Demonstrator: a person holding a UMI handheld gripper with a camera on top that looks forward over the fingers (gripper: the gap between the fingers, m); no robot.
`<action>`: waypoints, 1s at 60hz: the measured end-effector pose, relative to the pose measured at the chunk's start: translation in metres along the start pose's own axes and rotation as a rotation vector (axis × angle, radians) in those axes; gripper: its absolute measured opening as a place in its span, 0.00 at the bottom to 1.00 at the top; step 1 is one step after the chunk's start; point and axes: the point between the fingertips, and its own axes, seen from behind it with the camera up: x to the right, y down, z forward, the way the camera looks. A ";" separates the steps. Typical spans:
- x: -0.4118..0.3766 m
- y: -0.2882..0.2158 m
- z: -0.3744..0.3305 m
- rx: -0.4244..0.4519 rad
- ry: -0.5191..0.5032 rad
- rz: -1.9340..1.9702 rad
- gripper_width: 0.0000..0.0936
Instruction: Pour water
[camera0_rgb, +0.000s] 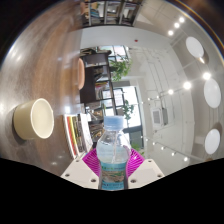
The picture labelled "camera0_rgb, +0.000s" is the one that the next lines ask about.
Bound bushy green potted plant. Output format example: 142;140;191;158
109;54;133;82

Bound tall bookshelf with books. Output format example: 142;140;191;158
79;0;143;28

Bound ceiling air conditioner unit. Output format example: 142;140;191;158
150;106;169;127

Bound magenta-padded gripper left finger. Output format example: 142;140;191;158
60;148;101;190

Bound small track spotlights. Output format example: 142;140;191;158
146;16;213;163

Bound stack of books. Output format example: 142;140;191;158
63;112;94;159

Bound cream paper cup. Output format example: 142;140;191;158
13;98;55;141

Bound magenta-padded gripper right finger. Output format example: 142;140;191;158
126;148;166;190

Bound dark low shelf unit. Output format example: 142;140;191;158
79;49;136;144

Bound wide green potted plant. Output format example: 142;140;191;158
131;141;146;156

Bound small green potted plant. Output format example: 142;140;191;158
122;99;136;121

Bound clear blue-capped water bottle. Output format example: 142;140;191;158
95;115;132;191

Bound round white ceiling lights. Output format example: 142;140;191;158
185;35;223;156

